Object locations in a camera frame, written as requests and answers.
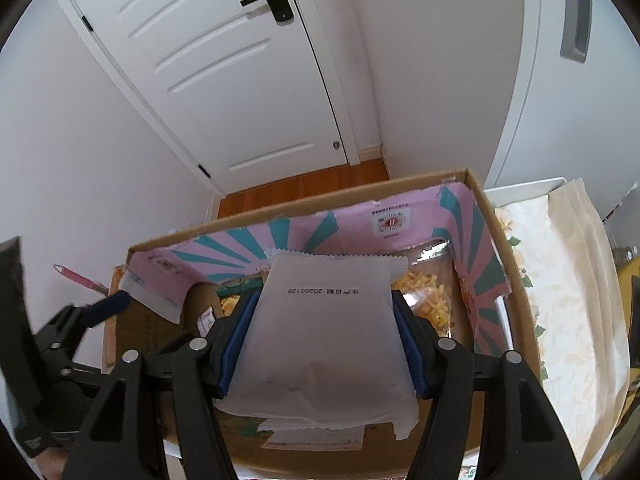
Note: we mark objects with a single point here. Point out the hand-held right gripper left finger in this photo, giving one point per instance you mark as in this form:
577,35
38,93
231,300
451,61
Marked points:
234,347

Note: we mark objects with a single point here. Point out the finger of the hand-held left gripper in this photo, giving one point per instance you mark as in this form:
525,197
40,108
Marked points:
107,307

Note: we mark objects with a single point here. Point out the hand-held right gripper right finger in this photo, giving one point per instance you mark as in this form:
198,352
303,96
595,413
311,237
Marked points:
411,347

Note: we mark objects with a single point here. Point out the white snack packet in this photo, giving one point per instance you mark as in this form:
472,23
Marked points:
320,340

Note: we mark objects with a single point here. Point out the brown cardboard box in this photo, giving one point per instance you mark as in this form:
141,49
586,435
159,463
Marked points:
515,320

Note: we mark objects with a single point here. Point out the clear bag of yellow snacks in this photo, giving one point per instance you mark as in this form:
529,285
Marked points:
430,295

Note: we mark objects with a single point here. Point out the pink pen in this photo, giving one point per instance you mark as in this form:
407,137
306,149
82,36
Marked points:
80,277

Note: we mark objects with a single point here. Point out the brown snack packet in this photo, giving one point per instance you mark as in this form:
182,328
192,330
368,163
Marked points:
207,305

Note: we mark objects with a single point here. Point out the green snack packet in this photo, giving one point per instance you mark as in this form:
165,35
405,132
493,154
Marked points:
240,287

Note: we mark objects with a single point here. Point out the pink teal striped box liner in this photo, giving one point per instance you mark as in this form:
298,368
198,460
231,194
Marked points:
310,240

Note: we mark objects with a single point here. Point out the floral tablecloth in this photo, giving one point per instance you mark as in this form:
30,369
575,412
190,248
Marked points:
525,260

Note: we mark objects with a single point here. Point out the cream folded cloth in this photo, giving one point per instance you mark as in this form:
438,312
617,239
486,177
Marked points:
585,310

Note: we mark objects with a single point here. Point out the white panel door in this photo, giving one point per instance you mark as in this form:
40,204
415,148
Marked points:
210,70

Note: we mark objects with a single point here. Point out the white cabinet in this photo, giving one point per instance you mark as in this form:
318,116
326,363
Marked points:
565,110

